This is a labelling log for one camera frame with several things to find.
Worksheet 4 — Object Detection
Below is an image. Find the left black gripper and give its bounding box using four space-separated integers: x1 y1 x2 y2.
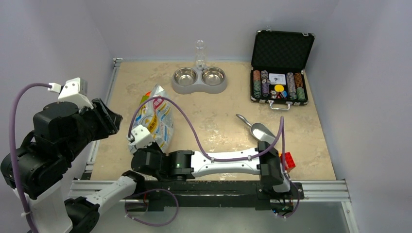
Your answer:
63 96 123 161

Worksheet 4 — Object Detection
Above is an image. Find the orange green toy block piece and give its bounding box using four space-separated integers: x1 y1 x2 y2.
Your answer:
139 91 151 104

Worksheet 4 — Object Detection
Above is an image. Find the red yellow toy block car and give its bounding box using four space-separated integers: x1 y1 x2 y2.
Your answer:
278 152 296 173

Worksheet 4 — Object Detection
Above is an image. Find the clear water bottle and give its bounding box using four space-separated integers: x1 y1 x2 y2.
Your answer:
195 40 206 70

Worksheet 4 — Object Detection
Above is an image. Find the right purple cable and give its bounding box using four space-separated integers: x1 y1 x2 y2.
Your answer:
127 96 286 163

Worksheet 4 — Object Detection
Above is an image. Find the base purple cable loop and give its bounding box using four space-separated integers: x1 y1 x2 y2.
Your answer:
124 188 179 227

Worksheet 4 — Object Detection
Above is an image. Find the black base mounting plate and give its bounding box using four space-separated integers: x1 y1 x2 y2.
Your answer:
126 181 305 213

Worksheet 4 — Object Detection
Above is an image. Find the metal food scoop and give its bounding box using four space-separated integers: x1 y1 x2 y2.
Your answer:
235 114 275 144

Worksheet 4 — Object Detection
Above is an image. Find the pet food bag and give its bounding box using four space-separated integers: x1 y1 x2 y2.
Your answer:
127 84 174 154

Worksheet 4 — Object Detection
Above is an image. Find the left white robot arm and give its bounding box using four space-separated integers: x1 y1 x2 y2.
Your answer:
16 99 145 233

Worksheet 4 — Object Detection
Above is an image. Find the black poker chip case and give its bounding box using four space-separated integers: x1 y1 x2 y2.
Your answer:
250 30 315 109

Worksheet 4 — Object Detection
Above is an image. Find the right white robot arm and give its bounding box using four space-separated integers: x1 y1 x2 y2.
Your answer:
131 141 292 198

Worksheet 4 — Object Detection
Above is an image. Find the grey double pet bowl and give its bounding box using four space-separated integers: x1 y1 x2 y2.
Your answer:
172 67 227 95

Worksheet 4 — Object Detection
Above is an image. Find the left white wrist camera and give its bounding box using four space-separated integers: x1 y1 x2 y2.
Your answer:
48 77 93 110

